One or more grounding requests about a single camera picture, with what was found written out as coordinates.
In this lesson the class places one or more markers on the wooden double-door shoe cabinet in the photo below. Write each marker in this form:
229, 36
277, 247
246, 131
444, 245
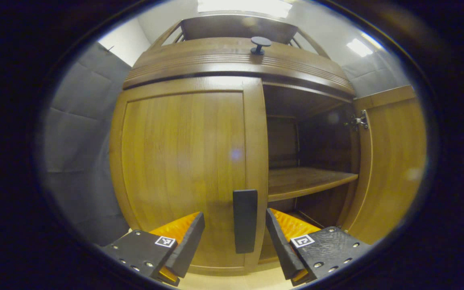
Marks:
320, 141

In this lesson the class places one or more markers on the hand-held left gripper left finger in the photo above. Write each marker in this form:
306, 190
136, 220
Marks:
189, 241

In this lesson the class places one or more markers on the wooden cabinet shelf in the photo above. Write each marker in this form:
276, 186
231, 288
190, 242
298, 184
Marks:
304, 181

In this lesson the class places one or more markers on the metal door hinge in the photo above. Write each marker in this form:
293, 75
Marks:
361, 121

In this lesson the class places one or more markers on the wooden cabinet drawer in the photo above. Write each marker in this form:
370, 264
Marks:
208, 60

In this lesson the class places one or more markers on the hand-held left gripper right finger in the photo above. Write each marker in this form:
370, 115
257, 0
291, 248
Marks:
280, 241

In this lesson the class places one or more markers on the black round drawer knob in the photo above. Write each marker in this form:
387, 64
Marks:
260, 42

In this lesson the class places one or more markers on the large ceiling light panel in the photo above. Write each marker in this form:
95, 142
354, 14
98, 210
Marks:
244, 7

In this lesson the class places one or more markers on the wooden shoe cabinet door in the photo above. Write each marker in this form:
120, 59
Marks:
183, 161
397, 161

